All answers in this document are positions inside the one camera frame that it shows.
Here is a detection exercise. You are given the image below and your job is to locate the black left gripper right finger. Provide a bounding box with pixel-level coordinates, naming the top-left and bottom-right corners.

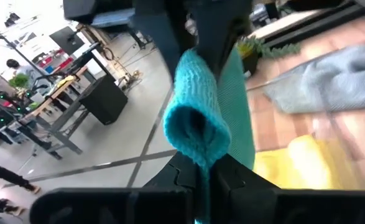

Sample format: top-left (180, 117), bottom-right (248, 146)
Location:
top-left (210, 154), bottom-right (365, 224)

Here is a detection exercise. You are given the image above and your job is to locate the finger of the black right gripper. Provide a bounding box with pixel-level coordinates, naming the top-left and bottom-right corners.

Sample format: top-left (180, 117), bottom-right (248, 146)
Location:
top-left (194, 0), bottom-right (254, 78)
top-left (132, 0), bottom-right (195, 80)

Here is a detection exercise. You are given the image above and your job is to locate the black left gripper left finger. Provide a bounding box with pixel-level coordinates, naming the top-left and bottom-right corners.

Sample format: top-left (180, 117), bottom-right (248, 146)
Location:
top-left (29, 151), bottom-right (198, 224)

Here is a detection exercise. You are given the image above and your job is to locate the yellow microfiber towel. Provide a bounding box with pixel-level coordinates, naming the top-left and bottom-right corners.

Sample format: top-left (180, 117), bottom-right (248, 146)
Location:
top-left (252, 134), bottom-right (365, 190)

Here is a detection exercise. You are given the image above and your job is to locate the teal microfiber towel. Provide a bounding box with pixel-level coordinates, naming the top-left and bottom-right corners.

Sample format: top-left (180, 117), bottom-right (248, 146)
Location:
top-left (162, 46), bottom-right (257, 224)

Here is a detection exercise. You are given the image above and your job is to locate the grey microfiber towel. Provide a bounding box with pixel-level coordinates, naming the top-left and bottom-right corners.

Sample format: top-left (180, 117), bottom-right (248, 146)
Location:
top-left (262, 42), bottom-right (365, 114)

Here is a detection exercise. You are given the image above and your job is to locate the black computer monitor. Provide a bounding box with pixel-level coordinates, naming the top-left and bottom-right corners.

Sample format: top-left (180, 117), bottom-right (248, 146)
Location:
top-left (49, 26), bottom-right (86, 57)

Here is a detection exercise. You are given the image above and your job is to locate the potted succulent plant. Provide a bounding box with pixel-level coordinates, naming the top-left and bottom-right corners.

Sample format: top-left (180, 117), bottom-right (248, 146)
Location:
top-left (234, 34), bottom-right (302, 76)

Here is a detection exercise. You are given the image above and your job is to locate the person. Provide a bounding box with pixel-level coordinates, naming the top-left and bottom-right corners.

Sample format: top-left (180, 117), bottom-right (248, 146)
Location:
top-left (0, 154), bottom-right (42, 217)
top-left (6, 58), bottom-right (45, 94)

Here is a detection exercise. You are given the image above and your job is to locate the wooden workbench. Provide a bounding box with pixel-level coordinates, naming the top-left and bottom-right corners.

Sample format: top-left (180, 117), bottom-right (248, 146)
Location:
top-left (12, 67), bottom-right (93, 161)

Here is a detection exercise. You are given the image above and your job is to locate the black box cabinet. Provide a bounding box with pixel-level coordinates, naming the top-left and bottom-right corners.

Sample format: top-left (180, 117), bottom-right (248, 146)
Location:
top-left (78, 73), bottom-right (129, 126)

